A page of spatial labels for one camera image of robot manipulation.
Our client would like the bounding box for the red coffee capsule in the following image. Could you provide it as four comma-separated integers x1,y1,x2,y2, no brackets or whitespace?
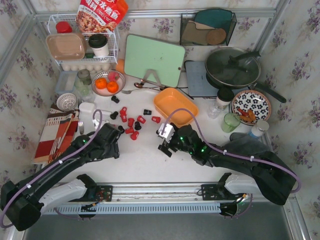
127,117,135,128
120,114,128,123
119,106,127,115
130,131,139,141
125,126,135,135
137,115,146,124
151,116,161,124

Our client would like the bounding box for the orange plastic storage basket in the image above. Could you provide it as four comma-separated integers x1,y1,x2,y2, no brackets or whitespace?
153,87,199,127

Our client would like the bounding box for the green translucent cup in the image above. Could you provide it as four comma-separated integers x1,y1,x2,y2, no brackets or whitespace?
221,113,241,133

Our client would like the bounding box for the grey cloth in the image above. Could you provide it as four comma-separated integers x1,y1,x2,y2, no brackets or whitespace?
224,132,272,161

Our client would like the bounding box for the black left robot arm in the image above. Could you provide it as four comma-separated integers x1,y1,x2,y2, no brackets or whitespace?
0,123,122,231

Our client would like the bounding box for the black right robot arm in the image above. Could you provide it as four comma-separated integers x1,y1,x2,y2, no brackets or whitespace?
156,124,297,206

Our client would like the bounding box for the black coffee capsule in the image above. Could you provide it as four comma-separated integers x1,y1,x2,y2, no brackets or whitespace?
143,109,152,116
134,121,142,131
110,111,119,120
111,95,120,104
117,125,125,134

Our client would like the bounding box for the striped red cloth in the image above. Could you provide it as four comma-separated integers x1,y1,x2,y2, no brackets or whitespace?
33,104,79,164

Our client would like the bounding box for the metal spoon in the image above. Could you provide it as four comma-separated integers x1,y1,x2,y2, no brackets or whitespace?
121,82,168,95

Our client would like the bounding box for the white strainer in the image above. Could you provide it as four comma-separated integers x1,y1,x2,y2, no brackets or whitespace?
56,93,77,112

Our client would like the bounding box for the clear glass jar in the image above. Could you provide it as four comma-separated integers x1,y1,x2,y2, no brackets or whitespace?
74,69,93,101

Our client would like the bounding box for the bowl with fruit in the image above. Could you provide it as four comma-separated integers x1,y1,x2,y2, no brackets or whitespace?
91,70,126,97

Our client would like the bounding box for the grey induction cooker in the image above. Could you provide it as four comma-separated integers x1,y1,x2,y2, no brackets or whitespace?
184,60,218,98

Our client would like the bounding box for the small cup black lid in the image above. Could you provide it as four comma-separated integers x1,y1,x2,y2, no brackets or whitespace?
216,87,235,107

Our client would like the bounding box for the clear blue rimmed container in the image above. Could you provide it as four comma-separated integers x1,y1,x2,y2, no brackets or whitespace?
55,71,77,95

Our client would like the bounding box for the egg tray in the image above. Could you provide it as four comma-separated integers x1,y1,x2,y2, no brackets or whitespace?
61,63,113,74

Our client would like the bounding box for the white blue bottle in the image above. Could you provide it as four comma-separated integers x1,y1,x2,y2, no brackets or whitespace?
247,119,270,139

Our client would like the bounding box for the blue flower patterned plate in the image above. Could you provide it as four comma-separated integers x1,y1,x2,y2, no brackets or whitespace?
231,90,272,126

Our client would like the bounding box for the black frying pan with lid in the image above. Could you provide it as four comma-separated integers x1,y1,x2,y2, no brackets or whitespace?
204,47,287,103

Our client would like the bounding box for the green cutting board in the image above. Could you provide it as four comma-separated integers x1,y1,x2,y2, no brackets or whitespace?
124,34,186,88

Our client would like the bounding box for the white cup black lid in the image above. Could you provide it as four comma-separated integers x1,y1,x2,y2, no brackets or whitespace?
88,33,109,57

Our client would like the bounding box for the beige plastic container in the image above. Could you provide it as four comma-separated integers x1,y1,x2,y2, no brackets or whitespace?
46,32,87,61

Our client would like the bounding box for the black mesh organizer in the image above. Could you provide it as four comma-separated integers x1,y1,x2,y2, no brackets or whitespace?
179,8,237,46

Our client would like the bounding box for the red lidded jar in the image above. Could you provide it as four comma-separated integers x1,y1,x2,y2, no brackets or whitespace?
55,21,73,34

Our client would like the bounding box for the red snack bag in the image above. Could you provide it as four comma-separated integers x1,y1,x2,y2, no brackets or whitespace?
75,0,129,33

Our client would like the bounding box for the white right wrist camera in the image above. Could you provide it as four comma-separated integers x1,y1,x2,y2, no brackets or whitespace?
156,123,176,142

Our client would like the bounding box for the white wire rack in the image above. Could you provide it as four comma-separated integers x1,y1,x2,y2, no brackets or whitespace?
47,13,120,65

